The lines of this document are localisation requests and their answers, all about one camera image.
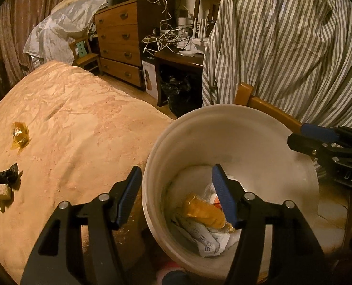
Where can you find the white plastic bucket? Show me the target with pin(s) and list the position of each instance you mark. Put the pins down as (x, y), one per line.
(253, 142)

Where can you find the yellow plastic wrapper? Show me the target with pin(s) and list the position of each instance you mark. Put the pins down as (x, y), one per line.
(20, 133)

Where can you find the white cardboard box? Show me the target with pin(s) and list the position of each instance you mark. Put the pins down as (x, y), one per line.
(150, 80)

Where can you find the orange white packet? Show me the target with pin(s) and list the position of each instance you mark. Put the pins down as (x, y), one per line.
(204, 213)

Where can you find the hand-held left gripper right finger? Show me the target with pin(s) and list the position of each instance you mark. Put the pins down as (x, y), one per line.
(225, 199)

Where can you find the black wrapper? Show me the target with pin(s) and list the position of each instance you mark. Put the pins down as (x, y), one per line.
(5, 175)

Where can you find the brown curtain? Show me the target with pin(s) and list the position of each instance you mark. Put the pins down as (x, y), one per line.
(21, 20)

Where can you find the wooden dresser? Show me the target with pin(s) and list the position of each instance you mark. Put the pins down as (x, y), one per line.
(116, 41)

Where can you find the white router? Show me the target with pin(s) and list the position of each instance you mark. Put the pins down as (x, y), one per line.
(193, 43)

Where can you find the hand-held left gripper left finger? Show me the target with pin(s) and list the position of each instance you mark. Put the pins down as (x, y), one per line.
(128, 197)

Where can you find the dark side table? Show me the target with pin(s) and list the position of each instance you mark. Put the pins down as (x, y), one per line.
(179, 59)

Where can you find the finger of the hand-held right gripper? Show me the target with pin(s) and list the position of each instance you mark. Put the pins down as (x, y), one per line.
(305, 144)
(318, 132)

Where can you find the white printed paper package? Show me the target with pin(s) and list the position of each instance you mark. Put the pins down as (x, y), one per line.
(202, 239)

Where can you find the wooden block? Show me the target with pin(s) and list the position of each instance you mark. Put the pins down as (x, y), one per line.
(3, 192)

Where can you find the wooden chair frame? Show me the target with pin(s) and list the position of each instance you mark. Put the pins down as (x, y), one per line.
(265, 105)

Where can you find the dark wooden chair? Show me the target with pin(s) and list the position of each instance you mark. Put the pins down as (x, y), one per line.
(0, 80)

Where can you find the white plastic cover sheet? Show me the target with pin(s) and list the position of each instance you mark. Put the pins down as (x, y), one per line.
(57, 29)

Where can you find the small wooden chair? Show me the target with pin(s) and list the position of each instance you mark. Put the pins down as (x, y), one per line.
(85, 56)

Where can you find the cream pillow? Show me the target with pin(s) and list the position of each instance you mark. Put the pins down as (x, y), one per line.
(72, 0)

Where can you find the black garbage bag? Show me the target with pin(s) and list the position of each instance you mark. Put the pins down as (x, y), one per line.
(180, 95)

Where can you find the striped cloth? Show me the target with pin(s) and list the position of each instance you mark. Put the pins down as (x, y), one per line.
(283, 41)

